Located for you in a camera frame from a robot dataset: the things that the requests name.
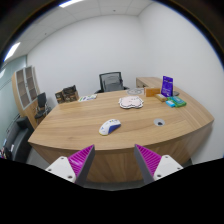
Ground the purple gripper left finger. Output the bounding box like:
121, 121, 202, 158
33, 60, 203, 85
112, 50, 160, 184
46, 145, 95, 186

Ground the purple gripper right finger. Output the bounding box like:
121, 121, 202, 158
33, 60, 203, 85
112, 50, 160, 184
134, 144, 182, 184

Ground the white and blue mouse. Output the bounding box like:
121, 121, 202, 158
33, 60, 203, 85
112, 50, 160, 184
99, 119, 121, 136

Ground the cloud-shaped white mouse pad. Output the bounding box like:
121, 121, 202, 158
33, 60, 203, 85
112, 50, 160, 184
119, 96, 144, 109

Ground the curved wooden desk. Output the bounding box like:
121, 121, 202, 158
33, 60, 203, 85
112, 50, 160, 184
29, 91, 214, 183

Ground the black leather sofa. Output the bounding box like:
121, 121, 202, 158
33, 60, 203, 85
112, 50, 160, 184
3, 116, 34, 163

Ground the small blue pack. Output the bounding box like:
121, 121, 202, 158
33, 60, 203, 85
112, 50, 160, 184
166, 100, 175, 108

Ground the black side chair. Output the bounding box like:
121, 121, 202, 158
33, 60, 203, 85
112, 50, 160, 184
34, 92, 51, 122

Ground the beige small box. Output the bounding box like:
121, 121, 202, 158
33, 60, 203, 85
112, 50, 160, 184
155, 94, 167, 102

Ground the orange box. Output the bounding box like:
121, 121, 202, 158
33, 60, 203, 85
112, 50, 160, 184
144, 87, 161, 97

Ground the white green leaflet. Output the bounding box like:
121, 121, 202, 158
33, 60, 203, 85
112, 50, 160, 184
78, 94, 97, 102

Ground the brown cardboard box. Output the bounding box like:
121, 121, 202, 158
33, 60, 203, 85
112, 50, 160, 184
55, 85, 79, 104

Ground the round grey coaster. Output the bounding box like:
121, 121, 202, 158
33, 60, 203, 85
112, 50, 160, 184
127, 88, 144, 95

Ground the wooden side cabinet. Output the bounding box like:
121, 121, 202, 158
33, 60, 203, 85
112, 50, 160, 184
136, 77, 162, 88

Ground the purple standing sign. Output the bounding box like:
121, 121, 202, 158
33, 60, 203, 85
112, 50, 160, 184
161, 76, 173, 97

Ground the black mesh office chair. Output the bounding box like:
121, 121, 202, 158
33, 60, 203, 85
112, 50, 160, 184
97, 72, 128, 93

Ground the wooden bookshelf cabinet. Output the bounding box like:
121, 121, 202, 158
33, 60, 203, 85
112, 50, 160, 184
12, 66, 40, 128

